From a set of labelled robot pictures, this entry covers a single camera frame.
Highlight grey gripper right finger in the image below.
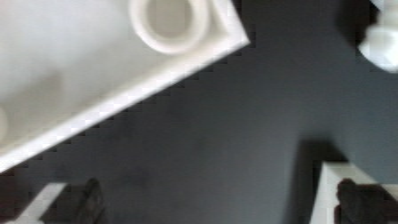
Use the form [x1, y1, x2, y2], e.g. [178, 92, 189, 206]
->
[310, 162, 398, 224]

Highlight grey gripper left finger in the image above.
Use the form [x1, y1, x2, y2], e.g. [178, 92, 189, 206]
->
[11, 178, 109, 224]

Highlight white table leg with tag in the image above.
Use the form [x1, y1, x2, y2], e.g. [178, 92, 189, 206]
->
[358, 0, 398, 73]

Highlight white square tabletop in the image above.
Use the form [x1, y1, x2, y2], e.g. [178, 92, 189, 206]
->
[0, 0, 249, 172]

